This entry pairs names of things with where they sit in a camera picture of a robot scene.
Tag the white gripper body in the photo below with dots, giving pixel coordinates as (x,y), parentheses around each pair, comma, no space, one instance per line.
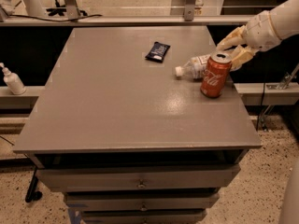
(261,32)

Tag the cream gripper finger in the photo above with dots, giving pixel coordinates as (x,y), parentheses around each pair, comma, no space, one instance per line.
(241,55)
(235,38)

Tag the clear plastic water bottle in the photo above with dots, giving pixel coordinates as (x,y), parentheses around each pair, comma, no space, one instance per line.
(195,66)

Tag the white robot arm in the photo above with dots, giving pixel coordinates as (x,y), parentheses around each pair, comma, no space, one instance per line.
(288,27)

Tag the red coke can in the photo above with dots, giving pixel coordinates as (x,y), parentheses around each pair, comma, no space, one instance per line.
(217,69)

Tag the white pump dispenser bottle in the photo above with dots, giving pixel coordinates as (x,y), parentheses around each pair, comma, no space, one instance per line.
(13,81)

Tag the dark blue snack packet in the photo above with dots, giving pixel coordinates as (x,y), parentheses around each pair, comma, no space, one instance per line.
(157,52)

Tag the top grey drawer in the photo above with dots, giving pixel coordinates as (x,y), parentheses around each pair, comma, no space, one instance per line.
(138,178)

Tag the grey drawer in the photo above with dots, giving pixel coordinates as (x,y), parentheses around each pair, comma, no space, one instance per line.
(149,217)
(141,202)
(138,178)

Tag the grey drawer cabinet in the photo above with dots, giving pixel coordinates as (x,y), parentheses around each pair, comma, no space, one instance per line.
(106,106)

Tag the middle grey drawer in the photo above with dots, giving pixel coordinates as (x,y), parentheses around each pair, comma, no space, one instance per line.
(141,202)

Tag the bottom grey drawer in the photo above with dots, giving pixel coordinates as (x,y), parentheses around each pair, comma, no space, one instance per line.
(149,217)

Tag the black caster wheel leg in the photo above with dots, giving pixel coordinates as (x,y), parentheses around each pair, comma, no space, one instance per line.
(32,193)

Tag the right metal frame post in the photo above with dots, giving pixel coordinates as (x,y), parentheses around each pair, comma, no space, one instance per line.
(189,10)

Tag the metal frame post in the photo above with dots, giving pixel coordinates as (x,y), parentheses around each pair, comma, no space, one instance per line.
(189,10)
(72,10)

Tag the left metal frame post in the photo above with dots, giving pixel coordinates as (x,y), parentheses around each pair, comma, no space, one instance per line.
(72,10)

